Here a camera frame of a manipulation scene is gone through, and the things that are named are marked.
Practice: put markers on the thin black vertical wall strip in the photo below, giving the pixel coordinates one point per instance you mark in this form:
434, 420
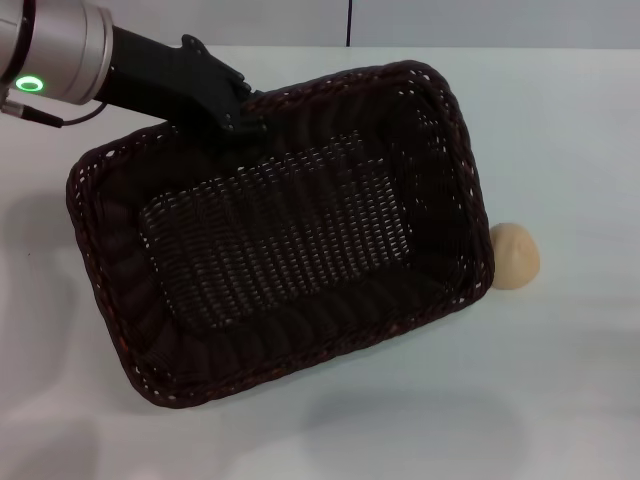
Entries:
348, 22

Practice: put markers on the beige steamed bun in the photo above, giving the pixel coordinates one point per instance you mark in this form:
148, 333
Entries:
517, 257

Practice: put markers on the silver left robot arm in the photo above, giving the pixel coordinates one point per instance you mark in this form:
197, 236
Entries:
55, 45

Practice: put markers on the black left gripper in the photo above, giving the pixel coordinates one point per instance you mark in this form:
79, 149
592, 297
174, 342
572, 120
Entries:
170, 85

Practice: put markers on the black woven rectangular basket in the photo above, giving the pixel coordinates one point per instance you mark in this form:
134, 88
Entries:
280, 240

